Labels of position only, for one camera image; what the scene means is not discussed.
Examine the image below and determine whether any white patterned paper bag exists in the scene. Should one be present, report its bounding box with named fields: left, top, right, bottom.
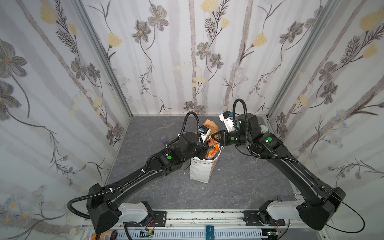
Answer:
left=190, top=147, right=223, bottom=184

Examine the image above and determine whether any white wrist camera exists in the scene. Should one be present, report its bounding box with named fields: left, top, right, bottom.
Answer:
left=198, top=125, right=211, bottom=143
left=219, top=111, right=237, bottom=133

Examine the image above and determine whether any small green clear snack packet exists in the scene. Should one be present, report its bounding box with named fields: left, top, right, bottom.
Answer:
left=260, top=125, right=270, bottom=134

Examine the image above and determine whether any blue clip on tray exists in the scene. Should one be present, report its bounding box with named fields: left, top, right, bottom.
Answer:
left=206, top=226, right=215, bottom=240

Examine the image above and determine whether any white perforated cable tray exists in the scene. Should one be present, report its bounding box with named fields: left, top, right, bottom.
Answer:
left=128, top=229, right=268, bottom=240

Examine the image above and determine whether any orange snack packet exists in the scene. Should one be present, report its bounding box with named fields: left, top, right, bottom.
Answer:
left=205, top=139, right=220, bottom=161

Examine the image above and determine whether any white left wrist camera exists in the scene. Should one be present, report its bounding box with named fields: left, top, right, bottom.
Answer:
left=198, top=125, right=211, bottom=143

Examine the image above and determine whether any small green circuit board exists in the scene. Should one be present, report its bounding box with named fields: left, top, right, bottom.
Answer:
left=140, top=229, right=155, bottom=238

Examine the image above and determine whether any brown kraft paper bag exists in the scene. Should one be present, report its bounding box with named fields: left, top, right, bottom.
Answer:
left=203, top=119, right=219, bottom=135

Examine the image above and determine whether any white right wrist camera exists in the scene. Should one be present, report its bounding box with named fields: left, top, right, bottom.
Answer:
left=219, top=111, right=237, bottom=133

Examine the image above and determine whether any brown orange bottle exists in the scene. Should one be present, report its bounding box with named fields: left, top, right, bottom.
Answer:
left=85, top=231, right=118, bottom=240

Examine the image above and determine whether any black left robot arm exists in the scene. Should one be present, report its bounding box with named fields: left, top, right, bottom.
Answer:
left=67, top=112, right=208, bottom=234

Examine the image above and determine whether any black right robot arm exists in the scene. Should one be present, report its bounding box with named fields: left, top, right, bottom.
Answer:
left=212, top=99, right=346, bottom=231

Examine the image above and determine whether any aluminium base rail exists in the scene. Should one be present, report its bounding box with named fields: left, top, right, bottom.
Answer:
left=94, top=204, right=307, bottom=234

